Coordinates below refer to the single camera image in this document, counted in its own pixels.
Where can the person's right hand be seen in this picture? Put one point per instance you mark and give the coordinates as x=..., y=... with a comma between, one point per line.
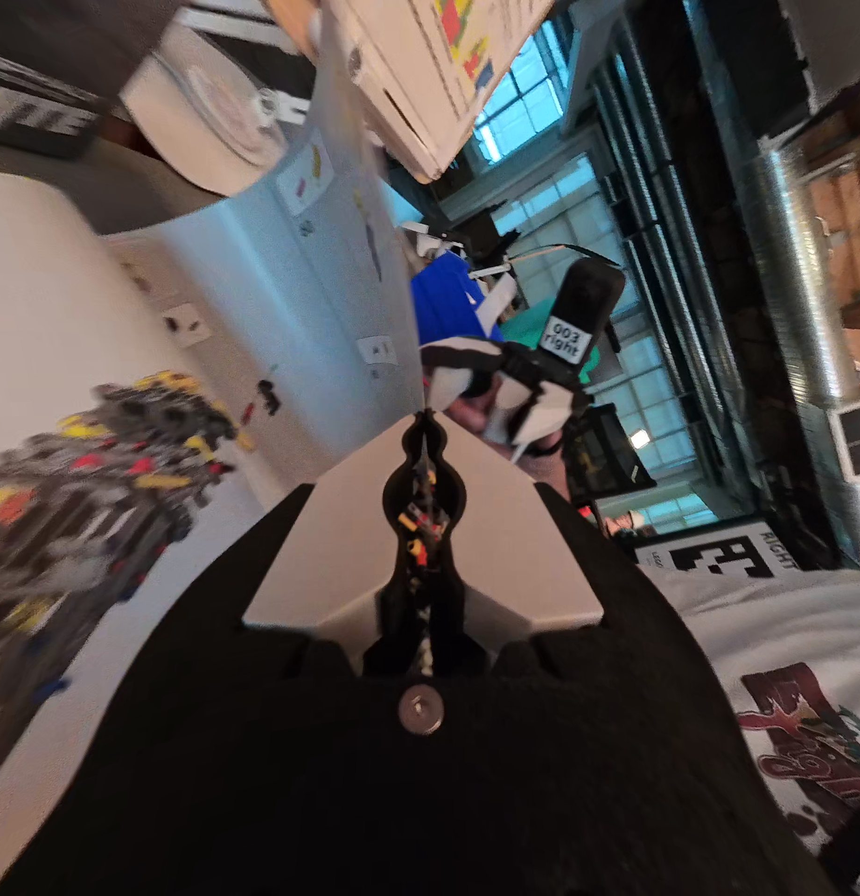
x=552, y=472

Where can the metal air duct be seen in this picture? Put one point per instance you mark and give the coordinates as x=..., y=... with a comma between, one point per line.
x=794, y=266

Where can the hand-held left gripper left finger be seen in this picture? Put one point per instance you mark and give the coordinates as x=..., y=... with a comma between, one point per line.
x=325, y=560

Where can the teal tote bag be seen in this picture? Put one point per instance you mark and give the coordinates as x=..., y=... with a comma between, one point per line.
x=524, y=325

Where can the printed marker board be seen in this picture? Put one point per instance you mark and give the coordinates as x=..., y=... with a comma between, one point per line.
x=710, y=556

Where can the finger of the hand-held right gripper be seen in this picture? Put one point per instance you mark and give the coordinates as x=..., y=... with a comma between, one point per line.
x=542, y=413
x=444, y=364

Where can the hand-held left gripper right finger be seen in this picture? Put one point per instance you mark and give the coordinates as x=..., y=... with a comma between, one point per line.
x=514, y=560

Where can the black monitor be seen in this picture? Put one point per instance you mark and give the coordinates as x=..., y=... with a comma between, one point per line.
x=605, y=455

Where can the blue plastic bin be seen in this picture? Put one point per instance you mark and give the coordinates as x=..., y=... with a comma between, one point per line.
x=444, y=301

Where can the lego instruction booklet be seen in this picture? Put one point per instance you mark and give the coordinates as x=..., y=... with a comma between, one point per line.
x=297, y=280

